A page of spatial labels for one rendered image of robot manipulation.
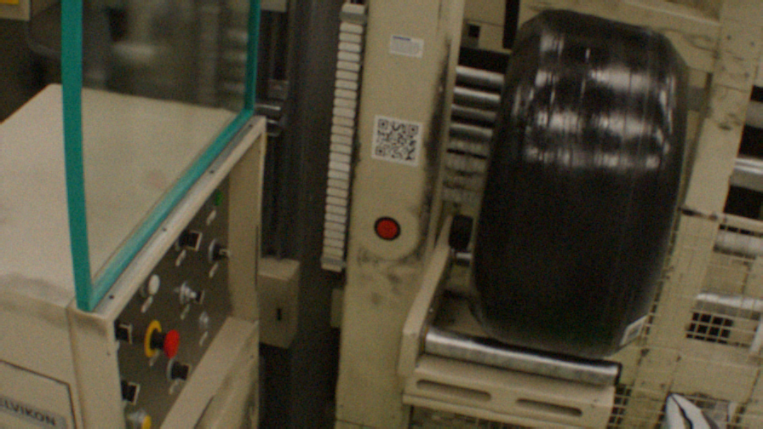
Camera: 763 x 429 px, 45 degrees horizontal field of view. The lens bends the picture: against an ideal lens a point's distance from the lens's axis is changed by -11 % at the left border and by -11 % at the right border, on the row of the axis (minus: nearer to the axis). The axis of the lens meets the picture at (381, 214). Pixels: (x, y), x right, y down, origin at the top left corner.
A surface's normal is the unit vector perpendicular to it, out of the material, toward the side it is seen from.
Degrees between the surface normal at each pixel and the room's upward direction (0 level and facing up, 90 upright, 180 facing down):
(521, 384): 0
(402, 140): 90
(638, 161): 53
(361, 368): 90
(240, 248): 90
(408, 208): 90
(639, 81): 27
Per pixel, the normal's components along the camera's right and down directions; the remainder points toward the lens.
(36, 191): 0.09, -0.86
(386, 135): -0.24, 0.47
